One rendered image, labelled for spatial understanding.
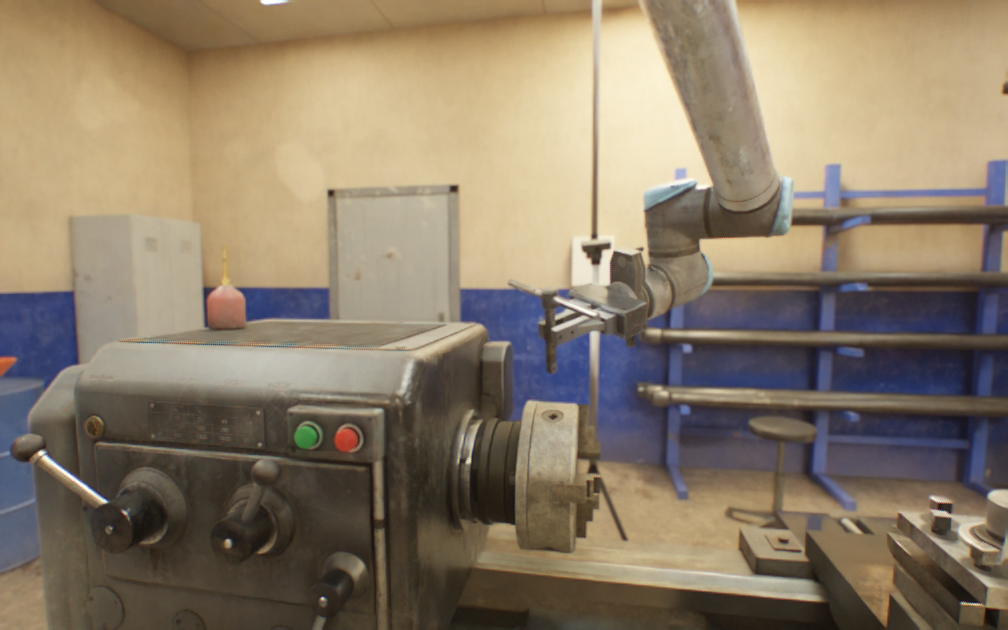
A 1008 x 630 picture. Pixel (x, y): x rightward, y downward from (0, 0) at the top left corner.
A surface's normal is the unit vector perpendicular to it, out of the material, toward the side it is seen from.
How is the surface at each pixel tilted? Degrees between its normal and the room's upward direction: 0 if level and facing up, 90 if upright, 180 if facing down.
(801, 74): 90
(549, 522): 102
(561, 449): 49
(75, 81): 90
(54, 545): 90
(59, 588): 90
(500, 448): 45
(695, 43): 149
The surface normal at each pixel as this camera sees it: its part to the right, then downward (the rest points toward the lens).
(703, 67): -0.08, 0.90
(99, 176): 0.98, 0.01
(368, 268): -0.18, 0.07
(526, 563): -0.14, -0.61
